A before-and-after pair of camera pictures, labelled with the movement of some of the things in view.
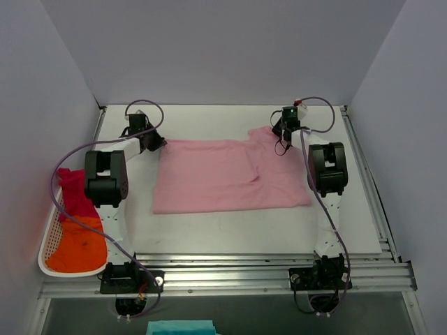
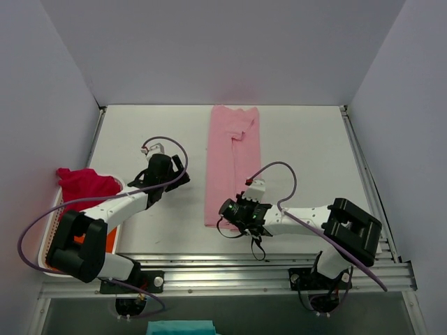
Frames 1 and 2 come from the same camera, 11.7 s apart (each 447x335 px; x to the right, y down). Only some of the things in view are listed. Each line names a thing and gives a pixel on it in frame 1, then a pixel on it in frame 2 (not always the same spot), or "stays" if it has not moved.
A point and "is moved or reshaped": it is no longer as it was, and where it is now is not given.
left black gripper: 156,140 to 173,174
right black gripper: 279,129 to 245,216
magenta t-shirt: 75,202 stays
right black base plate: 320,278 stays
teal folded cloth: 181,327 stays
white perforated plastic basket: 51,235 stays
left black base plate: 130,278 stays
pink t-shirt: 228,174 is moved or reshaped
